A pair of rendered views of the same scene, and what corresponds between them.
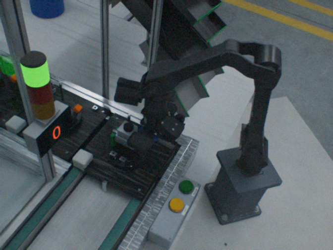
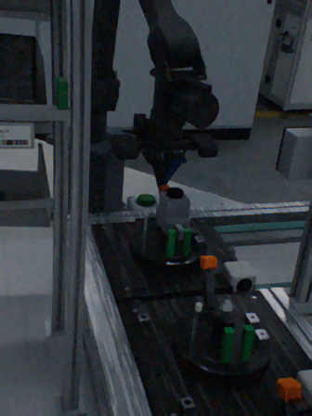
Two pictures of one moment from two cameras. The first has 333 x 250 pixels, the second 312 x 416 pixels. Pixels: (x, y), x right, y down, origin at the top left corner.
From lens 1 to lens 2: 1.50 m
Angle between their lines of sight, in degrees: 91
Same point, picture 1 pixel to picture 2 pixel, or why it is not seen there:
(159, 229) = (215, 200)
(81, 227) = (289, 263)
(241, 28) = not seen: outside the picture
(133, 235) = (245, 210)
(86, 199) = (260, 278)
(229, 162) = (106, 145)
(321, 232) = not seen: hidden behind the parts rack
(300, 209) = not seen: hidden behind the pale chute
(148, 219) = (216, 209)
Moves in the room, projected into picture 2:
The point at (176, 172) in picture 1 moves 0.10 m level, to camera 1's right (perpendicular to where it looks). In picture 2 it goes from (136, 214) to (111, 194)
